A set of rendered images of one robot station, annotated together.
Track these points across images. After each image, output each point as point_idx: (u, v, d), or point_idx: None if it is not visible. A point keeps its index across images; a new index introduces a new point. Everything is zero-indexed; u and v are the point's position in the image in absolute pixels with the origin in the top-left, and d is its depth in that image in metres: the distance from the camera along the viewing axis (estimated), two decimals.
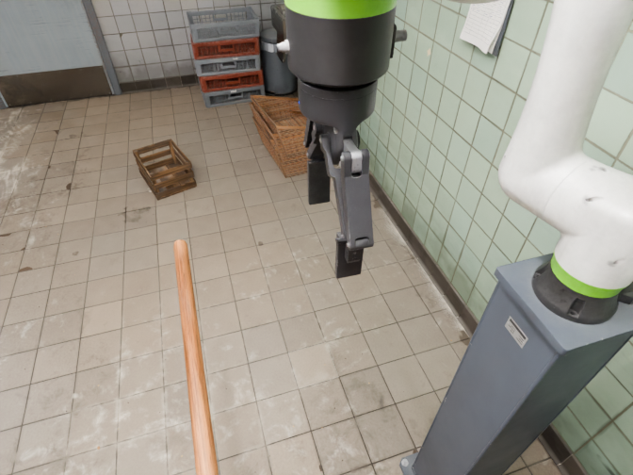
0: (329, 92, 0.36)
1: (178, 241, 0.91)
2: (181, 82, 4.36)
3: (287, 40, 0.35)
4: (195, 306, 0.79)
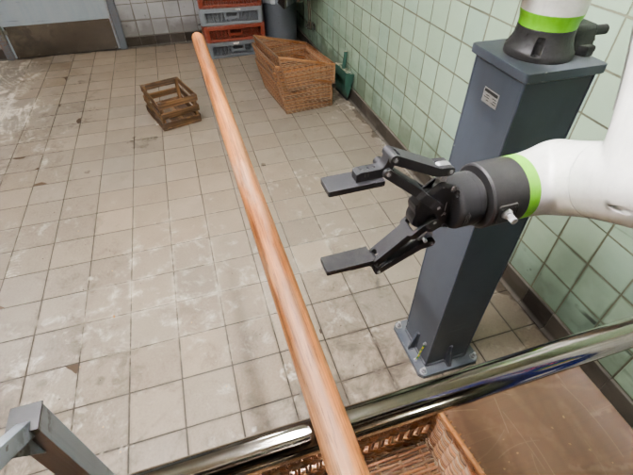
0: (466, 171, 0.56)
1: (196, 32, 1.04)
2: (185, 38, 4.49)
3: None
4: (213, 61, 0.92)
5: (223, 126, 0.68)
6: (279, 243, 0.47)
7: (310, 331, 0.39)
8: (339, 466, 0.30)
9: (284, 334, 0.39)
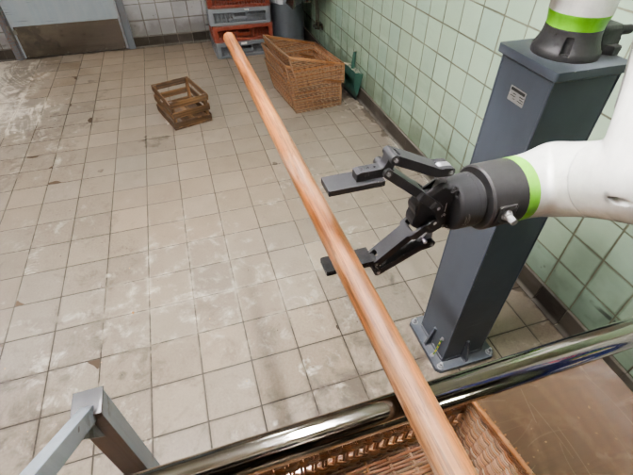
0: (466, 171, 0.56)
1: (227, 32, 1.06)
2: (192, 38, 4.51)
3: None
4: (248, 60, 0.94)
5: (270, 122, 0.70)
6: (342, 233, 0.50)
7: (385, 313, 0.41)
8: (432, 433, 0.32)
9: (360, 316, 0.42)
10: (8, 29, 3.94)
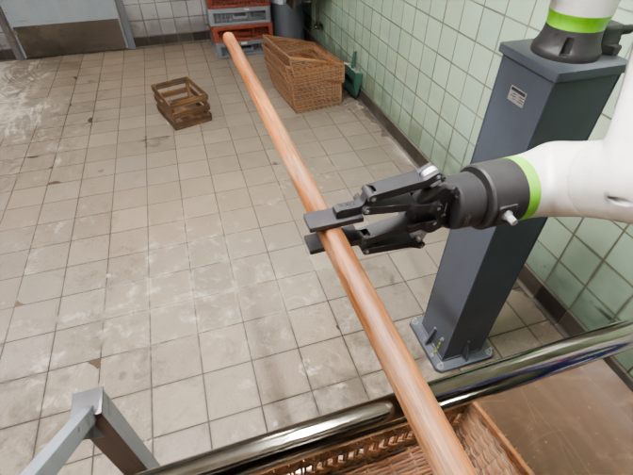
0: (466, 171, 0.56)
1: (227, 32, 1.06)
2: (192, 38, 4.51)
3: None
4: (248, 60, 0.94)
5: (270, 122, 0.70)
6: (342, 234, 0.50)
7: (385, 314, 0.41)
8: (432, 434, 0.32)
9: (360, 317, 0.42)
10: (8, 29, 3.94)
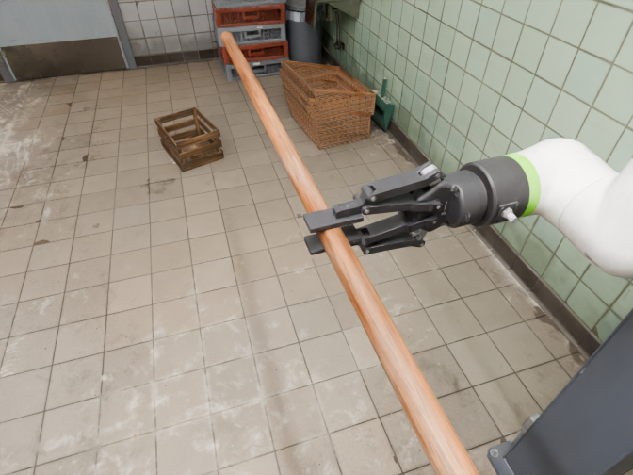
0: (465, 170, 0.56)
1: (225, 31, 1.06)
2: (199, 57, 4.12)
3: None
4: (246, 60, 0.94)
5: (269, 122, 0.70)
6: (342, 234, 0.50)
7: (386, 314, 0.41)
8: (434, 434, 0.33)
9: (361, 317, 0.42)
10: None
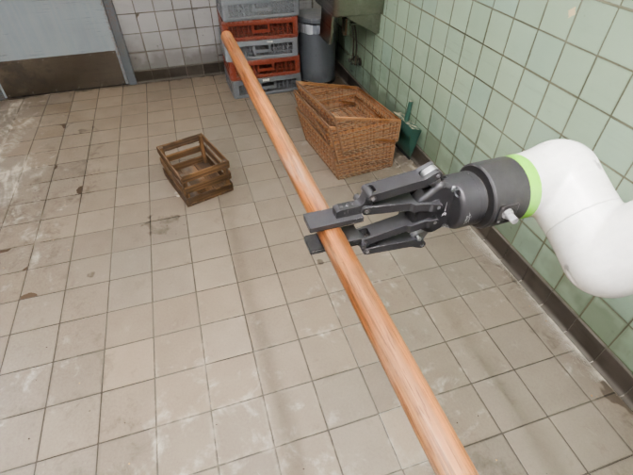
0: (466, 171, 0.56)
1: (225, 30, 1.06)
2: (203, 71, 3.85)
3: None
4: (246, 59, 0.94)
5: (269, 122, 0.70)
6: (342, 234, 0.50)
7: (386, 315, 0.41)
8: (433, 434, 0.33)
9: (361, 318, 0.42)
10: None
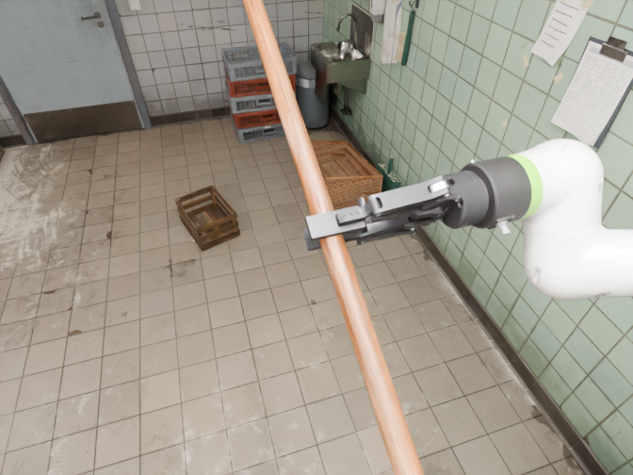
0: (475, 174, 0.54)
1: None
2: (211, 114, 4.29)
3: None
4: None
5: (267, 58, 0.60)
6: (342, 242, 0.51)
7: (376, 343, 0.46)
8: (401, 460, 0.42)
9: (352, 340, 0.47)
10: (18, 117, 3.72)
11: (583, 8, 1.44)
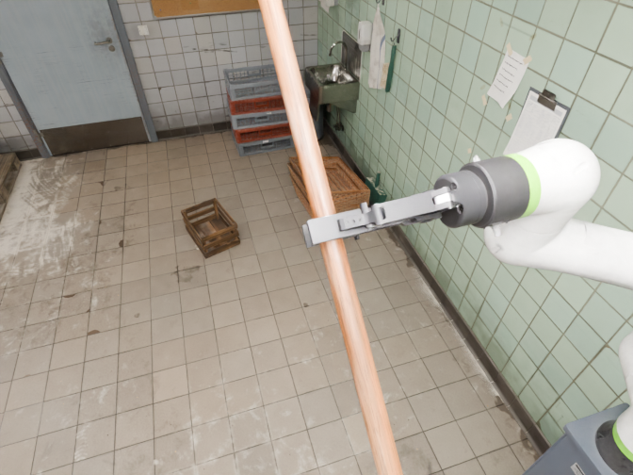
0: (478, 178, 0.54)
1: None
2: (213, 128, 4.59)
3: (479, 160, 0.58)
4: None
5: (271, 23, 0.53)
6: (342, 246, 0.51)
7: (366, 346, 0.50)
8: (381, 448, 0.49)
9: (346, 342, 0.50)
10: (35, 132, 4.02)
11: (525, 62, 1.74)
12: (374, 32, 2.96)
